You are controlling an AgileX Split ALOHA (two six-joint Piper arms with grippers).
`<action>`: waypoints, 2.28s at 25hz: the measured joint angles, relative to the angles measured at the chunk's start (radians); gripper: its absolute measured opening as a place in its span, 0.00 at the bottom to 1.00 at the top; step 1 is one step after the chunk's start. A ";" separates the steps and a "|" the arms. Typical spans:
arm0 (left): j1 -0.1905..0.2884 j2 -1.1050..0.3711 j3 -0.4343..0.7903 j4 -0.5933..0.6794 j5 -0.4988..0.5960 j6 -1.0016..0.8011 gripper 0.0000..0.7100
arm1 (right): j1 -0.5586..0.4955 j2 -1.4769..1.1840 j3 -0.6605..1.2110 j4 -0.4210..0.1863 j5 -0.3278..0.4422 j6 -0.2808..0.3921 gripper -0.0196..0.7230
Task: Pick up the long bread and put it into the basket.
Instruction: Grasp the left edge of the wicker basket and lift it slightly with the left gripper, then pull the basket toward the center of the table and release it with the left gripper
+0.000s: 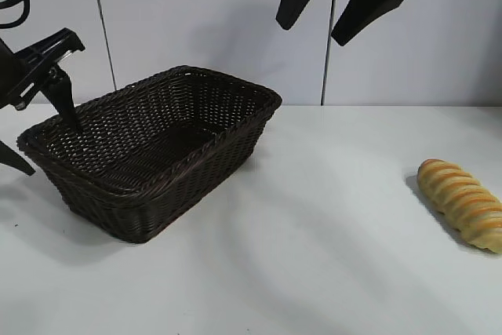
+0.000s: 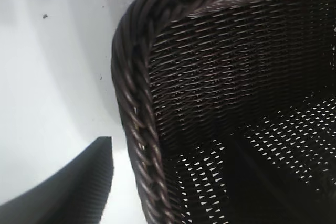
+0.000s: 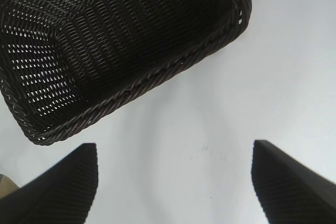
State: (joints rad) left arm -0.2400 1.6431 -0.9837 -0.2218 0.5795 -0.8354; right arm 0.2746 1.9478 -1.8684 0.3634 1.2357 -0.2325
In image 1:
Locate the thin metal wall strip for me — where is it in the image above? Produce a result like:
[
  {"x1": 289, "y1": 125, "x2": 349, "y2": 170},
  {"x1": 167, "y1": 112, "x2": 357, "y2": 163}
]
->
[
  {"x1": 89, "y1": 0, "x2": 118, "y2": 91},
  {"x1": 320, "y1": 0, "x2": 339, "y2": 105}
]

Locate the dark brown wicker basket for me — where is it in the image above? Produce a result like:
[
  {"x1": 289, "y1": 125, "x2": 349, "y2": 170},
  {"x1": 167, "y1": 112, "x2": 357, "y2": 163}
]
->
[{"x1": 16, "y1": 64, "x2": 284, "y2": 244}]

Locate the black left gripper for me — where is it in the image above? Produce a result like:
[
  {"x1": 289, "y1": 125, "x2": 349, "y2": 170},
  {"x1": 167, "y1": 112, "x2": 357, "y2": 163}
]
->
[{"x1": 0, "y1": 27, "x2": 85, "y2": 177}]

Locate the long twisted bread loaf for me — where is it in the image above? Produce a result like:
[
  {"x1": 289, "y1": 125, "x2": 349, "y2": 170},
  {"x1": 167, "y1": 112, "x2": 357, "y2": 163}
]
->
[{"x1": 416, "y1": 158, "x2": 502, "y2": 254}]

